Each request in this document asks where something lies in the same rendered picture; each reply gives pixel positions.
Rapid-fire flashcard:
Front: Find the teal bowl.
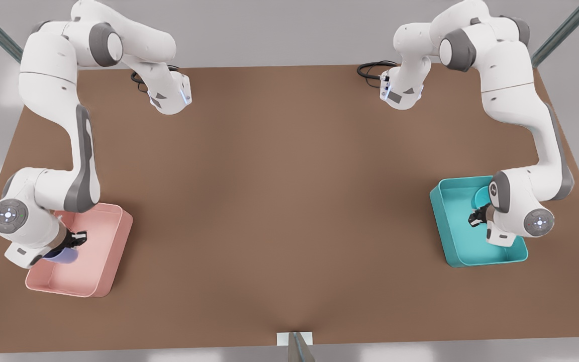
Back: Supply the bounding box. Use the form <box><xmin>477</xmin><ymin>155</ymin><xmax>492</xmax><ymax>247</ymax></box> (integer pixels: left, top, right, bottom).
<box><xmin>471</xmin><ymin>185</ymin><xmax>495</xmax><ymax>209</ymax></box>

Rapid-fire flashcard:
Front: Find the blue cup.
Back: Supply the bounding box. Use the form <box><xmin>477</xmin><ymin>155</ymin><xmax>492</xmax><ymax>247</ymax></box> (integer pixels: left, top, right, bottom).
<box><xmin>43</xmin><ymin>246</ymin><xmax>78</xmax><ymax>265</ymax></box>

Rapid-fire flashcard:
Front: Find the teal plastic box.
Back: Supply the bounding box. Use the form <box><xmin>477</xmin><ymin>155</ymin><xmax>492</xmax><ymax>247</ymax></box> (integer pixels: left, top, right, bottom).
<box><xmin>429</xmin><ymin>176</ymin><xmax>529</xmax><ymax>268</ymax></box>

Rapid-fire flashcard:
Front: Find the pink plastic box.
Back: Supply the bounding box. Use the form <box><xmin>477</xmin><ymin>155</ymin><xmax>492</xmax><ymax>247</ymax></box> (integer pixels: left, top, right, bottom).
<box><xmin>25</xmin><ymin>203</ymin><xmax>134</xmax><ymax>298</ymax></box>

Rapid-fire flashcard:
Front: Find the black cable loop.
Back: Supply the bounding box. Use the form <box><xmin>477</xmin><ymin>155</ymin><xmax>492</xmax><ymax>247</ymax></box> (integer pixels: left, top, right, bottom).
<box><xmin>356</xmin><ymin>60</ymin><xmax>399</xmax><ymax>91</ymax></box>
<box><xmin>130</xmin><ymin>64</ymin><xmax>181</xmax><ymax>94</ymax></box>

